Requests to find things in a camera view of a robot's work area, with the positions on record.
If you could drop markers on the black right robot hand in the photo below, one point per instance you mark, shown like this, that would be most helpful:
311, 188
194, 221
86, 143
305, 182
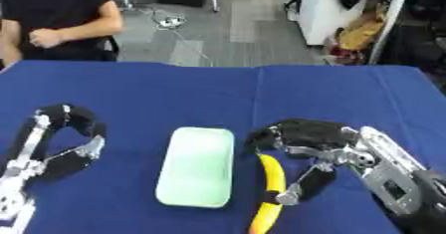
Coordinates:
308, 135

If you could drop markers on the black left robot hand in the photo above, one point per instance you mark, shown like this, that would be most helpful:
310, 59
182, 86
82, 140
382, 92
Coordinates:
70, 160

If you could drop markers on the yellow toy banana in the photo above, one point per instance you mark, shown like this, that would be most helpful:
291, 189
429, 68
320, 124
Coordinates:
272, 191

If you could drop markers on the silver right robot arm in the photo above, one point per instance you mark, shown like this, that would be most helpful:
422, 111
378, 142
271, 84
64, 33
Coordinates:
401, 178

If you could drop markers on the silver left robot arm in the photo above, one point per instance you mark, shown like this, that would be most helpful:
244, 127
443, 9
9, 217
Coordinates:
13, 204

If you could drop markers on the pale green rectangular tray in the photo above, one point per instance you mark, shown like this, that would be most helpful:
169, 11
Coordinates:
197, 167

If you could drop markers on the yellow bag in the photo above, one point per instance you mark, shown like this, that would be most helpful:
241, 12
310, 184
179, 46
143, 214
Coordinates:
362, 31

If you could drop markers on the white desk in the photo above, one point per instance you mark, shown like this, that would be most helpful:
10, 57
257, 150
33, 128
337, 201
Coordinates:
342, 12

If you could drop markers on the person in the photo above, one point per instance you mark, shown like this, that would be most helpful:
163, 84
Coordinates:
58, 12

